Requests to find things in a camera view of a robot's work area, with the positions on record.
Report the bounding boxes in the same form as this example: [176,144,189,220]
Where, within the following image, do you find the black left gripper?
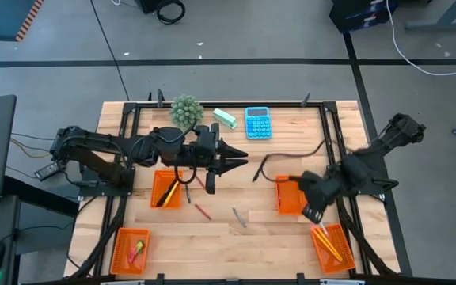
[190,122,250,196]

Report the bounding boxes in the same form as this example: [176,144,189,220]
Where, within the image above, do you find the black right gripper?
[300,169,343,226]

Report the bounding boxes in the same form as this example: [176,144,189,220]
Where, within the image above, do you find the grey crayon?
[232,207,249,230]

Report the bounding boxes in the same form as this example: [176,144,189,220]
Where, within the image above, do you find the yellow highlighter marker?
[161,180,181,208]

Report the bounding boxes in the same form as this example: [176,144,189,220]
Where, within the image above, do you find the black pen with clip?
[155,180,178,208]

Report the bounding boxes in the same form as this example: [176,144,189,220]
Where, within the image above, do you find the orange perforated plastic bin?
[275,175,310,217]
[110,227,150,276]
[150,169,184,210]
[310,223,357,276]

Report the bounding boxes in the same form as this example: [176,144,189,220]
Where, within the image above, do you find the mint green stapler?
[212,108,238,131]

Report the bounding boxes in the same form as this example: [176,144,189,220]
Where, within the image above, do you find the blue calculator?
[244,105,273,141]

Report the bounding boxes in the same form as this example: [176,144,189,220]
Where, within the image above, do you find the green succulent in white pot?
[169,93,206,130]

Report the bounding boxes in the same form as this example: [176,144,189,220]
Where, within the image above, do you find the small black box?
[134,0,162,15]

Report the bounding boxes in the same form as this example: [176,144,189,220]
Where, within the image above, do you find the black power adapter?
[33,161,61,183]

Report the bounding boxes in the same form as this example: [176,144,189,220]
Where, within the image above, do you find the black equipment case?
[329,0,399,35]

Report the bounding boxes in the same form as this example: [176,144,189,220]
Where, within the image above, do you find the grey metal stand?
[404,0,456,32]

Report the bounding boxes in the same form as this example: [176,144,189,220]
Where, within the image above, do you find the teal platform with hazard stripes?
[0,0,45,43]

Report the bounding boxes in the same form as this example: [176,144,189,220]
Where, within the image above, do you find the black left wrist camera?
[194,126,213,154]

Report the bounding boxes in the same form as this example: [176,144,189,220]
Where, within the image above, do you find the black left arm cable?
[127,120,198,186]

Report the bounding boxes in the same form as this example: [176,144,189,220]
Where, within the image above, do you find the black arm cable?
[127,120,198,186]
[260,138,355,184]

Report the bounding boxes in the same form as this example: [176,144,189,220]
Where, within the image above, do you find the black table frame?
[93,101,371,285]

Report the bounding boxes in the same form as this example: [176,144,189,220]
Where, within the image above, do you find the black diagonal frame strut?
[336,196,396,276]
[69,196,134,279]

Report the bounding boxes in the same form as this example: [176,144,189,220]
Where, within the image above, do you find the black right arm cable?
[260,138,355,184]

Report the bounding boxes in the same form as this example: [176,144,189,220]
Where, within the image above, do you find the silver frame bracket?
[318,279,367,285]
[100,279,146,285]

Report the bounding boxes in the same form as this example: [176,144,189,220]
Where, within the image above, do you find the coiled black cable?
[155,0,187,25]

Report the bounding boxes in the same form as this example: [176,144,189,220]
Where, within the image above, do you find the white floor cable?
[385,0,456,77]

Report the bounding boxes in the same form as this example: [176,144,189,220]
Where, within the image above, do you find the yellow floor wire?
[9,132,57,160]

